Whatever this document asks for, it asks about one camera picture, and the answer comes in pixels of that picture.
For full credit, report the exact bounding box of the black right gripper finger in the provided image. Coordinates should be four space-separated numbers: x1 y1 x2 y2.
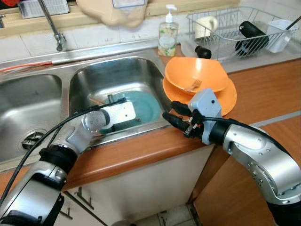
170 101 192 116
162 112 190 131

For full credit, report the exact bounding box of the orange fork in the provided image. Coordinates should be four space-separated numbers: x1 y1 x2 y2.
184 79 203 92

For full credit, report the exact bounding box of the teal plate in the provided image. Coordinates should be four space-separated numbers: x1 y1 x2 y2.
106 90 163 132

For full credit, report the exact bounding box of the orange bowl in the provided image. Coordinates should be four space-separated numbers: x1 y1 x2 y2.
165 56 230 95

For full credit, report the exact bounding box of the orange plate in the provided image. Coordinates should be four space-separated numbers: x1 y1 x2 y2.
162 75 238 117

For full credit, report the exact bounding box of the stainless steel double sink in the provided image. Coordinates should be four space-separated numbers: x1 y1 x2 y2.
0 40 189 172

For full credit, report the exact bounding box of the small black cap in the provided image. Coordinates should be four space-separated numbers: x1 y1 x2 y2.
195 45 213 60

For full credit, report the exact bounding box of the white cabinet front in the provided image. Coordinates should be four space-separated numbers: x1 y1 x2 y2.
47 144 222 226

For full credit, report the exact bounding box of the floral soap pump bottle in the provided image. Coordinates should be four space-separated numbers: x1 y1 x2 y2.
158 4 179 57

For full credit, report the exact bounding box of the cream mug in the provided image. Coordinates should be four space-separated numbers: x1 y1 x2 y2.
194 16 219 40

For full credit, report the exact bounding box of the grey drainer tray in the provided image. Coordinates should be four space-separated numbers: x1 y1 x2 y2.
181 35 301 73

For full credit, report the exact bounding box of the black flask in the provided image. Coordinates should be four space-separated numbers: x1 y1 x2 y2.
235 21 269 58

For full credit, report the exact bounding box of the chrome gooseneck faucet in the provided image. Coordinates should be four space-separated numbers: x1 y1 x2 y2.
38 0 66 52

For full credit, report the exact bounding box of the blue framed fish net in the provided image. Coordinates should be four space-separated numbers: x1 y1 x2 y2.
111 0 146 9

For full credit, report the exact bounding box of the white plastic cutlery holder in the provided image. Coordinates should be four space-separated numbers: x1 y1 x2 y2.
266 19 294 53

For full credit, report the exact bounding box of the white box on sill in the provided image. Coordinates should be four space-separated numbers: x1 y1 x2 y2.
18 0 70 18

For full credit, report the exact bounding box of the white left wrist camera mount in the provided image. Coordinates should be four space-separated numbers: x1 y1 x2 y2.
101 100 138 129

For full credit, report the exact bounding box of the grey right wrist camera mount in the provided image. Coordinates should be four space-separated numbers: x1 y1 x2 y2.
187 89 222 119

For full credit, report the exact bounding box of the metal cabinet handle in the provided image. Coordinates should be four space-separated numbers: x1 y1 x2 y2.
59 206 73 221
73 187 95 210

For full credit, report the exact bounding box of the white wire dish rack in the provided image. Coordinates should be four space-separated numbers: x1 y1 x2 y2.
187 6 301 62

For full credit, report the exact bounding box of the beige wooden window frame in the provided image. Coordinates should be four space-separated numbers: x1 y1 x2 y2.
0 0 301 34

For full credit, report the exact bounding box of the black utensil handle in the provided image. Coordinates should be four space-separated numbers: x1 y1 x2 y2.
285 16 301 31

